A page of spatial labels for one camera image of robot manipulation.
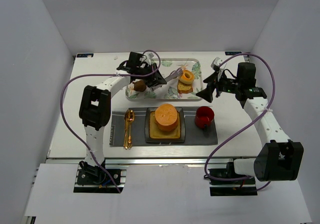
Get gold spoon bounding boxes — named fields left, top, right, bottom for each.
left=127, top=109, right=135, bottom=149

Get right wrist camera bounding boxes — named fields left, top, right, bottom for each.
left=210, top=57, right=223, bottom=70

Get round orange bread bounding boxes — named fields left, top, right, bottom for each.
left=154, top=103, right=178, bottom=132

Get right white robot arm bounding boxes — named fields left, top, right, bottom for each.
left=196, top=62, right=304, bottom=182

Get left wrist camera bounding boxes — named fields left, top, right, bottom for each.
left=140, top=53, right=154, bottom=65

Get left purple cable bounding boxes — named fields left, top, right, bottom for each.
left=61, top=49, right=162, bottom=194

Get orange glazed donut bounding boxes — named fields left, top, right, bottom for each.
left=178, top=69, right=195, bottom=85

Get brown chocolate croissant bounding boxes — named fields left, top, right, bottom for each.
left=132, top=80, right=147, bottom=93

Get brown bread slice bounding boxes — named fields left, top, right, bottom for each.
left=177, top=81, right=193, bottom=94

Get leaf-pattern serving tray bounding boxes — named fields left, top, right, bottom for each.
left=125, top=58, right=203, bottom=101

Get square black gold plate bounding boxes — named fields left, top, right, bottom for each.
left=145, top=107, right=186, bottom=145

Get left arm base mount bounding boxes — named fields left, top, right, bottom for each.
left=73, top=167, right=127, bottom=194

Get metal serving tongs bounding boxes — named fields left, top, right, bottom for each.
left=149, top=68, right=183, bottom=91

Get red cup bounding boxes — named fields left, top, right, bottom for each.
left=194, top=106, right=215, bottom=130

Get grey placemat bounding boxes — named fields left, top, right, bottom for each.
left=109, top=106, right=218, bottom=147

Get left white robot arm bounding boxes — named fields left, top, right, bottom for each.
left=79, top=52, right=167, bottom=168

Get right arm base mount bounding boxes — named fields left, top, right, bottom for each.
left=203, top=161, right=258, bottom=197

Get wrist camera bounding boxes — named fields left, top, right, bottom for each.
left=210, top=57, right=223, bottom=70
left=140, top=53, right=154, bottom=65

